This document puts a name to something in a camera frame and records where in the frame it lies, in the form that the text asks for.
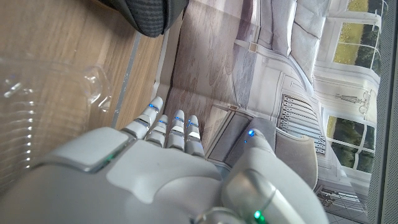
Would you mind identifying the clear plastic clamshell container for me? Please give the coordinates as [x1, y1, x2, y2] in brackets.
[0, 57, 113, 194]

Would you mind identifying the grey perforated metal panel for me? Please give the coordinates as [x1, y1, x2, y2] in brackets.
[366, 0, 398, 224]

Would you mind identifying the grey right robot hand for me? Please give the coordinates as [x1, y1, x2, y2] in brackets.
[0, 95, 330, 224]

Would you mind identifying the printed living room backdrop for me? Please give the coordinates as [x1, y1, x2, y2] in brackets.
[152, 0, 389, 224]

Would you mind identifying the black backpack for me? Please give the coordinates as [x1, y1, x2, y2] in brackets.
[99, 0, 190, 38]

